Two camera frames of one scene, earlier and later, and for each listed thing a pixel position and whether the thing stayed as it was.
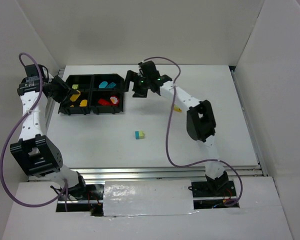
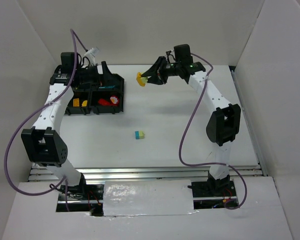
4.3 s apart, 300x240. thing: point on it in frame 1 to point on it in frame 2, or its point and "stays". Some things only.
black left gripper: x=61 y=89 to x=100 y=73
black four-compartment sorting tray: x=99 y=93 stays
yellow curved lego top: x=74 y=97 to x=76 y=102
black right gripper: x=135 y=81 to x=161 y=70
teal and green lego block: x=139 y=134 stays
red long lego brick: x=104 y=102 stays
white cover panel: x=148 y=197 stays
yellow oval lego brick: x=83 y=103 stays
